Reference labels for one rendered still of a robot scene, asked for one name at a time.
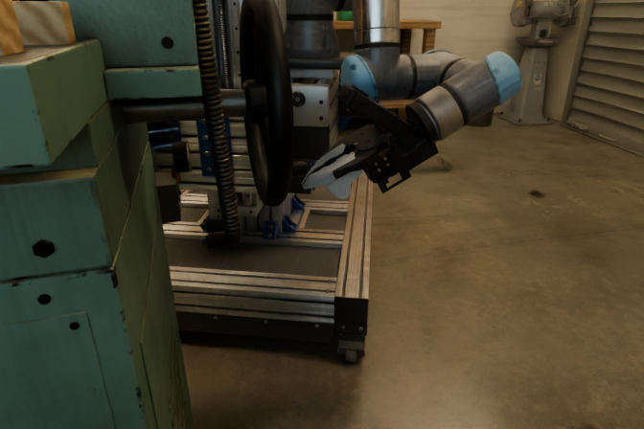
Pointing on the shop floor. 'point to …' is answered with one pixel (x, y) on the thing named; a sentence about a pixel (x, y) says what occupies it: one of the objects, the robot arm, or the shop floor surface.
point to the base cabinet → (98, 337)
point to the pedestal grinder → (537, 51)
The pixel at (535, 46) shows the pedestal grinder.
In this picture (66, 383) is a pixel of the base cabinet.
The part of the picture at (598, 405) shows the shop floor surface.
